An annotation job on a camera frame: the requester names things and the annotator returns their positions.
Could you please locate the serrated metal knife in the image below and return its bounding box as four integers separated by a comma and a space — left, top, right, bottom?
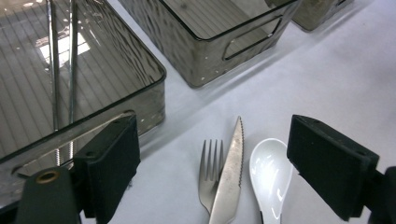
207, 115, 246, 224

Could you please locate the metal chopstick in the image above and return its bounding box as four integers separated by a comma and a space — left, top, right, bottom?
66, 0, 78, 161
46, 0, 62, 167

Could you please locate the metal fork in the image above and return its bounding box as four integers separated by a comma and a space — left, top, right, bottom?
198, 138, 226, 216

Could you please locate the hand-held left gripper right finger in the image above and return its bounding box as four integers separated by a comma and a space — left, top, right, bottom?
286, 114, 381, 222

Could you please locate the white ceramic spoon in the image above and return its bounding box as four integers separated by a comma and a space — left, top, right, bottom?
248, 137, 294, 224

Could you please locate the smoky clear plastic bin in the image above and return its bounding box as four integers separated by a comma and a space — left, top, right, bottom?
118, 0, 304, 89
0, 0, 167, 213
264, 0, 356, 32

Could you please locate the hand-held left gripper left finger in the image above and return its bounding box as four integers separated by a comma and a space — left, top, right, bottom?
73, 111, 142, 224

